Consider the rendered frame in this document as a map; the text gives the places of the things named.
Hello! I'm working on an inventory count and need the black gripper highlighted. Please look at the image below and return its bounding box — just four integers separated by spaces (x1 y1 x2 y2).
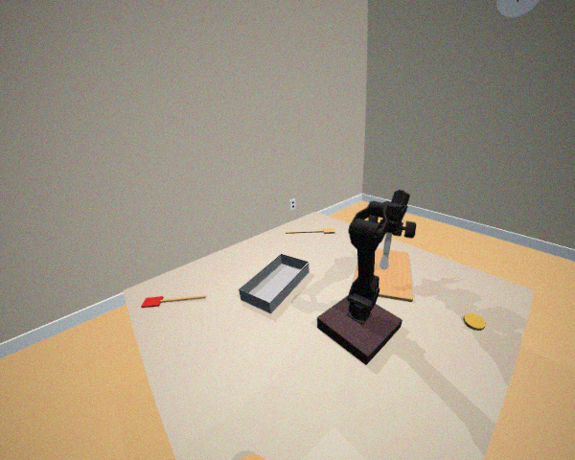
368 216 416 239

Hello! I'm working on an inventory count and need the red spatula with wooden handle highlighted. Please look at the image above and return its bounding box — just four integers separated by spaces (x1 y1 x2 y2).
141 295 206 308

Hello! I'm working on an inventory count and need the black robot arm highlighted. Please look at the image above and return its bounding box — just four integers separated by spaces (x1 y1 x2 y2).
346 190 410 324

